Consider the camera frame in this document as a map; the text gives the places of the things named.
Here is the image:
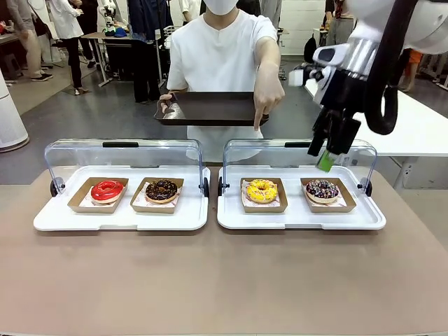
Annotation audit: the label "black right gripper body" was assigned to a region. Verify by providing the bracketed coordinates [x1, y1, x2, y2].
[320, 69, 368, 123]

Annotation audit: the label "yellow sprinkled donut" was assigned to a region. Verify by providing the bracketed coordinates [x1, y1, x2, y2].
[246, 178, 279, 204]

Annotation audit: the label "brown paper donut box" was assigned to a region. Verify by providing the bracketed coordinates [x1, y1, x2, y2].
[67, 176, 130, 214]
[300, 177, 358, 214]
[239, 177, 288, 214]
[129, 176, 185, 214]

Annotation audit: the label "dark brown serving tray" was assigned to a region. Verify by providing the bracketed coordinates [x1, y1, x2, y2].
[153, 91, 270, 127]

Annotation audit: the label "person's left forearm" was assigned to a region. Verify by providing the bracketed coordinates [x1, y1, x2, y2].
[257, 36, 284, 80]

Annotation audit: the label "chocolate donut with white sprinkles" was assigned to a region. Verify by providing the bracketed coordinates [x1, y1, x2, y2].
[305, 179, 340, 205]

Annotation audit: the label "background person grey shorts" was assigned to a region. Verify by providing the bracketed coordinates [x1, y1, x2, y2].
[324, 0, 356, 46]

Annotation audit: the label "background person orange shorts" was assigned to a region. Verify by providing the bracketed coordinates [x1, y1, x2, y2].
[398, 48, 425, 92]

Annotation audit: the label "background person grey hoodie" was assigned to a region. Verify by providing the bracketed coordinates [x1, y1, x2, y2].
[260, 0, 283, 31]

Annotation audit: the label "person in white t-shirt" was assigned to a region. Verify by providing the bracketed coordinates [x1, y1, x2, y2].
[167, 0, 283, 164]

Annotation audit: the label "chocolate sprinkled donut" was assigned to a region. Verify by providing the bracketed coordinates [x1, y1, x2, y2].
[145, 178, 178, 204]

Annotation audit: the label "background person dark clothes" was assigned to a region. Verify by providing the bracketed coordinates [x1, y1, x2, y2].
[127, 0, 165, 104]

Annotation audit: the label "red glazed donut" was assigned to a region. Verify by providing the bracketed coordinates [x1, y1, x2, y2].
[90, 179, 125, 205]

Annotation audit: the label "background person white coat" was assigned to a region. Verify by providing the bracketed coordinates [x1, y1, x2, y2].
[45, 0, 85, 96]

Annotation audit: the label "person's left hand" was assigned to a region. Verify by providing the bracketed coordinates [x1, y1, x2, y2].
[252, 73, 286, 132]

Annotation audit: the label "person's right hand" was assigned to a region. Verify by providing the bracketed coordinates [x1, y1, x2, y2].
[157, 91, 180, 119]

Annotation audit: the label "clear hinged display lid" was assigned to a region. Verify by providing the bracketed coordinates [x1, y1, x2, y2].
[44, 139, 210, 199]
[218, 139, 378, 197]

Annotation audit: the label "black backpack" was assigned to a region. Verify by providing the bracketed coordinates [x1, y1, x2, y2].
[303, 34, 318, 64]

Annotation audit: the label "white side table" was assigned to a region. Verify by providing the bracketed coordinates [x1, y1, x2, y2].
[303, 83, 448, 190]

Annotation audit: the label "white display tray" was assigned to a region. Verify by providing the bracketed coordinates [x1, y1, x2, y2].
[216, 164, 387, 231]
[33, 164, 211, 232]

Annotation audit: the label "white face mask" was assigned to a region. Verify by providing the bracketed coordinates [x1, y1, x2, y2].
[204, 0, 241, 16]

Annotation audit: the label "background work table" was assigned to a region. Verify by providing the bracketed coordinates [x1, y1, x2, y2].
[81, 31, 134, 88]

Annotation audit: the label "white cylindrical air purifier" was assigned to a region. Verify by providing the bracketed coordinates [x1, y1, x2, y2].
[0, 68, 30, 153]

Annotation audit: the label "thick black cable hose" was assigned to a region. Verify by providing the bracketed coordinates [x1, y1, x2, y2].
[363, 0, 421, 136]

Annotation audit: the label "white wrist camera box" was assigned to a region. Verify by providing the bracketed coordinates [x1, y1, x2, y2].
[288, 67, 315, 88]

